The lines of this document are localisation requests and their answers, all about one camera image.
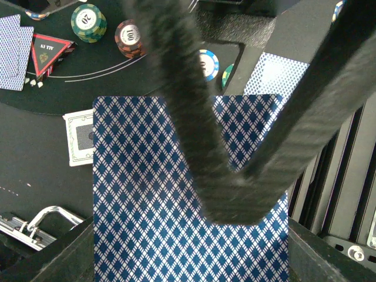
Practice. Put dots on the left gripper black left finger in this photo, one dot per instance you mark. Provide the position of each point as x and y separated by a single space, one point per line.
69 258

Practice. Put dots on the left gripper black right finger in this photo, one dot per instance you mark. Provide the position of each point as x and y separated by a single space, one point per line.
312 259

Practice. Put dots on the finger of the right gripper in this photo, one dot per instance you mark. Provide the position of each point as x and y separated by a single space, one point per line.
340 78

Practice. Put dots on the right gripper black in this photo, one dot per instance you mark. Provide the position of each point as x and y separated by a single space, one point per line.
172 41

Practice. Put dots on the red chip mat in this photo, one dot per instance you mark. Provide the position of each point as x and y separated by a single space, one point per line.
128 40

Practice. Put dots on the dealt blue card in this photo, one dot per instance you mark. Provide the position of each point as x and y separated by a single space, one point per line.
10 29
275 75

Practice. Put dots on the blue poker chip stack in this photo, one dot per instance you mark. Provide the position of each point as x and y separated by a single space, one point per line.
337 9

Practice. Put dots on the green poker chip stack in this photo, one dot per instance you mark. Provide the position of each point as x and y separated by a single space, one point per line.
226 75

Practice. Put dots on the blue playing card deck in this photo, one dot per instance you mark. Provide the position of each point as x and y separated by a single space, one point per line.
148 221

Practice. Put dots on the red triangular dealer button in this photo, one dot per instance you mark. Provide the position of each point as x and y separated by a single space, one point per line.
47 53

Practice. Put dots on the blue chip number ten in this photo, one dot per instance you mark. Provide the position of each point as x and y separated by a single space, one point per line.
36 16

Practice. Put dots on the aluminium poker chip case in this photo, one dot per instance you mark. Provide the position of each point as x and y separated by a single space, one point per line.
29 233

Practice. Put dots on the round black poker mat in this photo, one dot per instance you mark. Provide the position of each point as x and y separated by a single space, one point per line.
91 70

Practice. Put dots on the white card box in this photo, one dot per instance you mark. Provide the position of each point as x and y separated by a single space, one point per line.
79 130

